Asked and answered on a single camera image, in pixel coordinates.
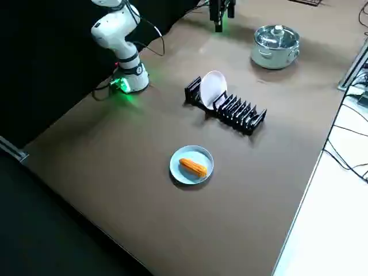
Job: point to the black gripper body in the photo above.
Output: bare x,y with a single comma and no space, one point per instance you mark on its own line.
222,4

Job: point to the orange corn cob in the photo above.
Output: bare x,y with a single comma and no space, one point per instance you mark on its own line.
192,167

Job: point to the aluminium frame profile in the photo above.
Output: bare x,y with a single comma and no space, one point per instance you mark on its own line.
350,72

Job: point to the glass pot lid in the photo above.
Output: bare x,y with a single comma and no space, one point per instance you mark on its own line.
284,38

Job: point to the light blue plate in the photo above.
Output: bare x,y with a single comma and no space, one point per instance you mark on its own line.
178,166

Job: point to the aluminium corner profile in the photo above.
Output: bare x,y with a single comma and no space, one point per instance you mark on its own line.
11,149

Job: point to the pale white plate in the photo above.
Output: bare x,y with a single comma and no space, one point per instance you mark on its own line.
212,89

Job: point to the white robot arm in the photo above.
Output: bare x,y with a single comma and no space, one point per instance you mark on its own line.
115,31

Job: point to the black dish rack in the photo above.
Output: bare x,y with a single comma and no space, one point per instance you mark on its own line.
244,118

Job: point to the stainless steel pot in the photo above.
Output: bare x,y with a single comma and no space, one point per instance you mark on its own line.
267,59

